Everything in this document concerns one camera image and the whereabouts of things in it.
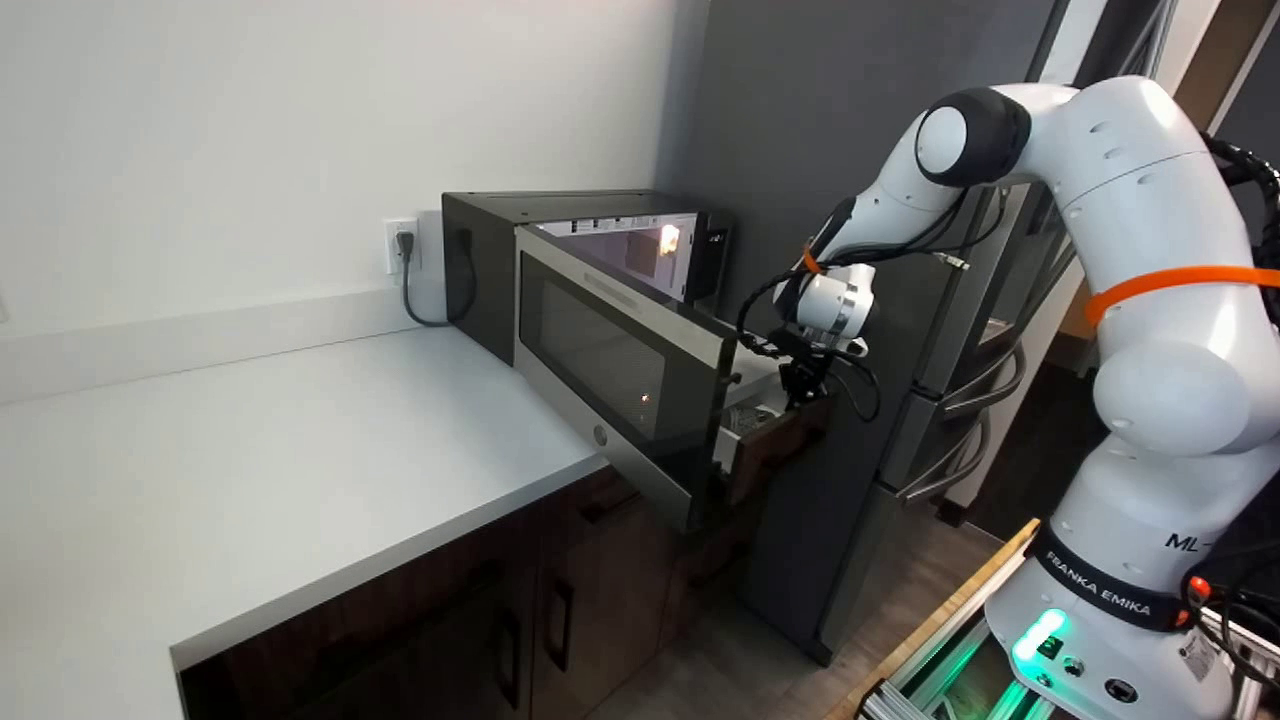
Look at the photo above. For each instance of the wooden cabinet door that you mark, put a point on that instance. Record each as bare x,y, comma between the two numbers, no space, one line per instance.
374,653
613,603

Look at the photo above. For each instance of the white robot base green light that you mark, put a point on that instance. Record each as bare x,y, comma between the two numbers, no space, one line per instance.
1064,653

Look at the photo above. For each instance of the grey microwave oven body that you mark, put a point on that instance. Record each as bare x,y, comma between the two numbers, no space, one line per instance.
480,265

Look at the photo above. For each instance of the grey stainless steel refrigerator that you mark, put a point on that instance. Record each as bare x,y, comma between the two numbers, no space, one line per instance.
826,562

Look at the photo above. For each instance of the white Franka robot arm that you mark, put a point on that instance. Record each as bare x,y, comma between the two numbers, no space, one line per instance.
1144,203

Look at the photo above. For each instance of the light wooden table edge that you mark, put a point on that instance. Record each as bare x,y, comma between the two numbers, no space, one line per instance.
960,604

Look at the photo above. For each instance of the white wall outlet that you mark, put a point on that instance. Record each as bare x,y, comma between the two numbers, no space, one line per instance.
407,244

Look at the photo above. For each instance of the wooden drawer cabinet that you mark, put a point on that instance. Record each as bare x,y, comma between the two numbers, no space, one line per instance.
768,446

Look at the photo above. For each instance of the black glass microwave door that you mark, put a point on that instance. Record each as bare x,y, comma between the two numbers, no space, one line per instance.
602,360

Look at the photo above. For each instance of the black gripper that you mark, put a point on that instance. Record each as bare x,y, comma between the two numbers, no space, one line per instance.
803,344

